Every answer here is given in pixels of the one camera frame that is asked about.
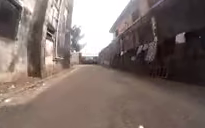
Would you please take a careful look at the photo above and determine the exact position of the dirt strip with rubble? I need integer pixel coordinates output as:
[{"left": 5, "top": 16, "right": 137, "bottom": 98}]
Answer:
[{"left": 0, "top": 65, "right": 78, "bottom": 108}]

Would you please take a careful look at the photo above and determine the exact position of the dark building with hung cloths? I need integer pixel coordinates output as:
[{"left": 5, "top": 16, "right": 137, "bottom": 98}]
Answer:
[{"left": 97, "top": 0, "right": 205, "bottom": 88}]

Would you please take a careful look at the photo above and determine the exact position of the grey weathered building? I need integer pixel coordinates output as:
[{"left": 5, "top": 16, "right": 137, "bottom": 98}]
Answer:
[{"left": 0, "top": 0, "right": 75, "bottom": 83}]

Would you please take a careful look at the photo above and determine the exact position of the pale wall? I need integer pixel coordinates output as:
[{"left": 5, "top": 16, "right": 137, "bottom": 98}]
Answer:
[{"left": 70, "top": 52, "right": 81, "bottom": 66}]

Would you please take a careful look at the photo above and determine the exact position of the grey-brown asphalt road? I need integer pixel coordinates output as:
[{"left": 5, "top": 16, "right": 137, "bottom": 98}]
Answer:
[{"left": 0, "top": 64, "right": 205, "bottom": 128}]

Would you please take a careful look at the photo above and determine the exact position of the tree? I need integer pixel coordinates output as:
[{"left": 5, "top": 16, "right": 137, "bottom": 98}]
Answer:
[{"left": 70, "top": 24, "right": 87, "bottom": 53}]

